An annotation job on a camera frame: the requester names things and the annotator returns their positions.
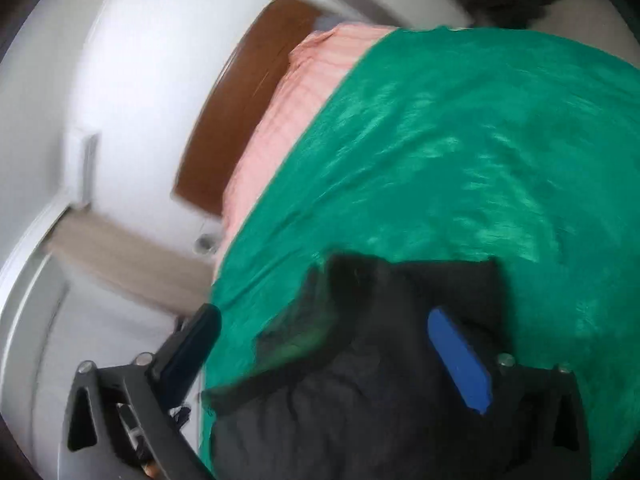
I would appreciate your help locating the beige curtain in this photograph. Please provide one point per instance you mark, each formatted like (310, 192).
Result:
(138, 267)

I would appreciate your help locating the white round camera device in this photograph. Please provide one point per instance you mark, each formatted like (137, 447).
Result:
(206, 244)

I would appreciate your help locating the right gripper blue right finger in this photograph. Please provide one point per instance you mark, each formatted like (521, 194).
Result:
(466, 370)

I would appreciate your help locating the black puffer jacket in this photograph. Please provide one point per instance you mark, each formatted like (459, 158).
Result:
(347, 385)

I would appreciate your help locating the green floral blanket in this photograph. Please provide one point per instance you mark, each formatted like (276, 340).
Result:
(444, 145)

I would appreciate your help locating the brown wooden headboard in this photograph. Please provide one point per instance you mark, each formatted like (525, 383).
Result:
(238, 100)

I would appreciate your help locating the pink plaid bed sheet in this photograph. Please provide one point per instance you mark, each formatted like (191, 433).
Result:
(317, 67)

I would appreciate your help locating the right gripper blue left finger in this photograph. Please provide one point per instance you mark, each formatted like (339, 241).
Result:
(177, 364)

